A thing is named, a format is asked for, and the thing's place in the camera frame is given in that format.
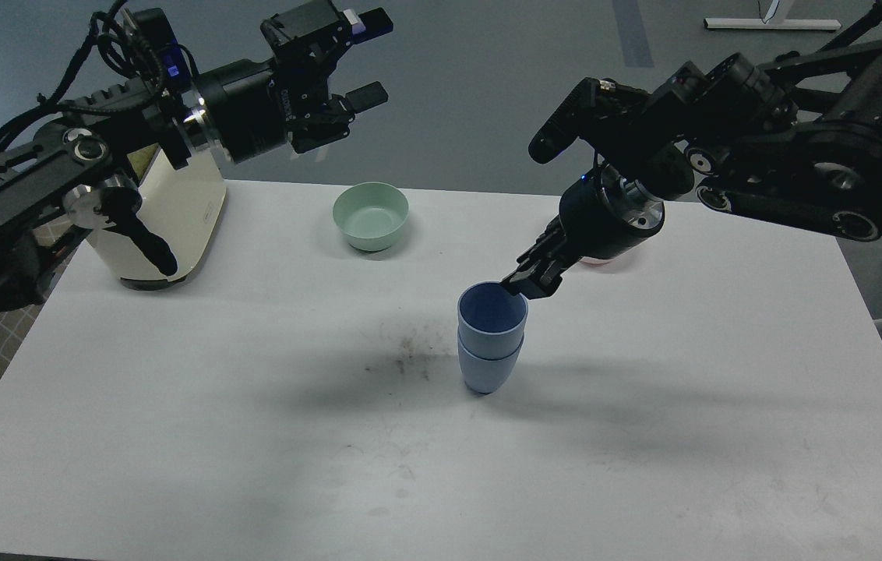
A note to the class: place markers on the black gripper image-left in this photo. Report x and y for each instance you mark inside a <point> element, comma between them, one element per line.
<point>247,108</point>

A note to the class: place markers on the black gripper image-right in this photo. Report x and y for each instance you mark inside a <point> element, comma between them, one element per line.
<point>601,216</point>

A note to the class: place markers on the blue cup image-right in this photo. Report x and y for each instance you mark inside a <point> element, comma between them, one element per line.
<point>491,321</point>

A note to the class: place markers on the blue cup image-left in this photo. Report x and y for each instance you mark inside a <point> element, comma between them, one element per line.
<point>482,375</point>

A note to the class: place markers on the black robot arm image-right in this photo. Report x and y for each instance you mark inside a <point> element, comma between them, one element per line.
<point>796,141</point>

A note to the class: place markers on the pink bowl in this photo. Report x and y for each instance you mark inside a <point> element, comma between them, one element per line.
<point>619,262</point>

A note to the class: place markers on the green bowl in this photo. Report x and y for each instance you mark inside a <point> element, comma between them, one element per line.
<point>371,216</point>

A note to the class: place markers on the cream toaster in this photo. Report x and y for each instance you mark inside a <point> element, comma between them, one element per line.
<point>182,206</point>

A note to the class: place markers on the white desk leg base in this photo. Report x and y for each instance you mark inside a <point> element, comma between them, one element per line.
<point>775,17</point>

